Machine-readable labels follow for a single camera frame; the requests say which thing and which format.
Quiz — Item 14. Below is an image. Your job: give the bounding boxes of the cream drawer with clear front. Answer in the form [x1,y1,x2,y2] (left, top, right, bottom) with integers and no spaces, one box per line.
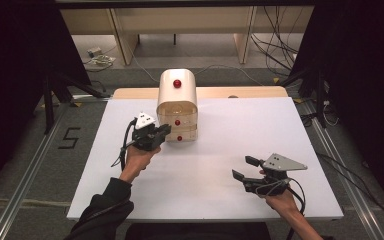
[158,114,199,130]

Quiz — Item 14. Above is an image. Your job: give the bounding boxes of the aluminium floor rail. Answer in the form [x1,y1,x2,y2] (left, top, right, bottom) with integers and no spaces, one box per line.
[299,99,384,240]
[0,99,76,240]

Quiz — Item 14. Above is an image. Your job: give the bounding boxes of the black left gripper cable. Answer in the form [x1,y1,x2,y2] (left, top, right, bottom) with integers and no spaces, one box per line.
[110,117,138,172]

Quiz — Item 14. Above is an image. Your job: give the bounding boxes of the bundle of black cables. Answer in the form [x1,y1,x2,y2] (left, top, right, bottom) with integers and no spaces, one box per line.
[249,5,302,78]

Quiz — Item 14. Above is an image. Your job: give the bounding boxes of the grey right gripper cable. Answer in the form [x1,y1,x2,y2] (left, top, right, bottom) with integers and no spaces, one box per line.
[255,179,293,198]

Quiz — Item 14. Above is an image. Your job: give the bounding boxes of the person's left hand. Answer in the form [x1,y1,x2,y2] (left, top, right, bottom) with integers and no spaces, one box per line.
[121,144,163,179]

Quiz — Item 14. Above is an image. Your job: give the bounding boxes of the cream drawer with red knob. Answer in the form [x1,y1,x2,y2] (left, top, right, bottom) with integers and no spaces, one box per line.
[164,127,199,143]

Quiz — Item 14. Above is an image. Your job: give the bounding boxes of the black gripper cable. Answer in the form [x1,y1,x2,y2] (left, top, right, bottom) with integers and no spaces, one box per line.
[110,117,138,172]
[284,185,308,240]

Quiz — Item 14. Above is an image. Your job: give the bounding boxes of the coiled white cable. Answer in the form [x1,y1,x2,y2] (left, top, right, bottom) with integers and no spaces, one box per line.
[84,54,117,68]

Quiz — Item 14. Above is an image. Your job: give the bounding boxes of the cream mini drawer cabinet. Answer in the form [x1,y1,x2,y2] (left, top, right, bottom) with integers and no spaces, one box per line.
[156,68,199,143]

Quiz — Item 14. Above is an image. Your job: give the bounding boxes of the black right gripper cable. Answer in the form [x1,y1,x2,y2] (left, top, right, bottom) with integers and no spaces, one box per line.
[284,185,308,240]

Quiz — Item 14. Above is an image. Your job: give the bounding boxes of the white table mat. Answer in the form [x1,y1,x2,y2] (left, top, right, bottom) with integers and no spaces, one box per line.
[66,97,344,222]

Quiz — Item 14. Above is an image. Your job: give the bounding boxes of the long white floor cable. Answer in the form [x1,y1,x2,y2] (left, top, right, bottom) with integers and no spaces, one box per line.
[128,49,264,86]

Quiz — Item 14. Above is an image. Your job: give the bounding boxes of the black tripod stand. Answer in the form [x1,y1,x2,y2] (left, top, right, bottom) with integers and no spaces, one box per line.
[34,70,110,135]
[279,64,332,129]

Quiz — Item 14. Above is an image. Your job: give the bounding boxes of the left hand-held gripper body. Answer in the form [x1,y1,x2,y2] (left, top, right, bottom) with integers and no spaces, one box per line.
[131,112,163,152]

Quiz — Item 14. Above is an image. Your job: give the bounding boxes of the black curtain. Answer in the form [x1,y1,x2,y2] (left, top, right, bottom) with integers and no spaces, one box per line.
[289,0,384,219]
[0,0,93,201]

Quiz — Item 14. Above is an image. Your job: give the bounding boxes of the black floor cables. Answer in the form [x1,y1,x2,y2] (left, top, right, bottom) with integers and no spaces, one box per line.
[315,151,384,228]

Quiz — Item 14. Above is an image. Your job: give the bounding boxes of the light wooden table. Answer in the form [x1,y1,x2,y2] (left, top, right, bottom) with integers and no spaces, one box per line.
[112,86,289,100]

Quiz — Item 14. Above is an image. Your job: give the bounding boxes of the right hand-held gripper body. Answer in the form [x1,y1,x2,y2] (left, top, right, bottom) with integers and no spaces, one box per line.
[243,152,308,198]

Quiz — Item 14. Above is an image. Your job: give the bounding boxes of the person's right hand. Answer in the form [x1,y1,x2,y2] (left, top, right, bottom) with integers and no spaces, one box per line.
[259,169,301,214]

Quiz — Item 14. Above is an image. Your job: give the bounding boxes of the beige desk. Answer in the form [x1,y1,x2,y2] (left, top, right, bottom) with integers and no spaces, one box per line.
[59,5,314,66]

